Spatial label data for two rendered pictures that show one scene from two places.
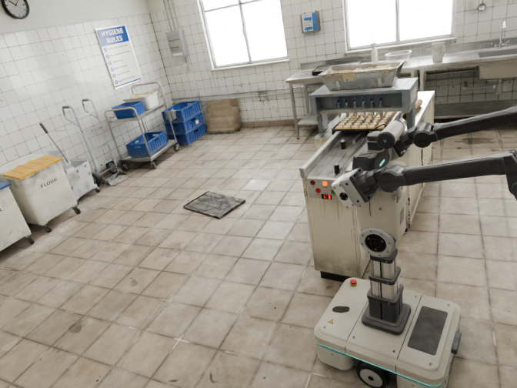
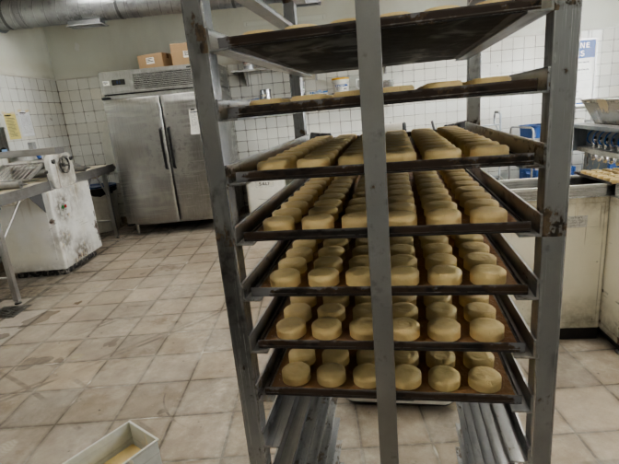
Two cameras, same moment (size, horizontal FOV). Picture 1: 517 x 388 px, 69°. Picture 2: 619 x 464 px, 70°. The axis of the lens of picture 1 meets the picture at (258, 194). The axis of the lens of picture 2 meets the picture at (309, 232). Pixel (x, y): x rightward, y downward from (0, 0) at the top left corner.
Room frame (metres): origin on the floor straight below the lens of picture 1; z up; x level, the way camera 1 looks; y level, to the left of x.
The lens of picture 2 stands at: (0.15, -2.21, 1.40)
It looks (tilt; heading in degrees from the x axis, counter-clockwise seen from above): 15 degrees down; 63
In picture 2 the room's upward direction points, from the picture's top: 5 degrees counter-clockwise
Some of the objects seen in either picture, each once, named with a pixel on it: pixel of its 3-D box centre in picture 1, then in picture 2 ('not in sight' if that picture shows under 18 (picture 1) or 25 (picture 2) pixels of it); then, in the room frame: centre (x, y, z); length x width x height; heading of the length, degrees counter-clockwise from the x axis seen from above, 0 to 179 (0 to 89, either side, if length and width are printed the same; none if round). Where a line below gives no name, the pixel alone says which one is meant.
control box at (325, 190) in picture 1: (326, 188); not in sight; (2.07, -0.42, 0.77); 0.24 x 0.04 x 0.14; 55
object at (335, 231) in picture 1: (348, 205); (526, 259); (2.37, -0.63, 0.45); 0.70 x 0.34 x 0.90; 145
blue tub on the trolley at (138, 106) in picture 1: (128, 109); (535, 131); (5.56, 1.59, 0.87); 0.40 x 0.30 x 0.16; 64
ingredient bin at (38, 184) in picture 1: (38, 192); not in sight; (4.19, 2.53, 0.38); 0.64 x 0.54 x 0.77; 58
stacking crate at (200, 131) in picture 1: (188, 134); not in sight; (6.55, 1.01, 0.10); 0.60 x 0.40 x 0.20; 149
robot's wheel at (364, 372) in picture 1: (372, 373); not in sight; (1.29, -0.39, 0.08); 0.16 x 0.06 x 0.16; 51
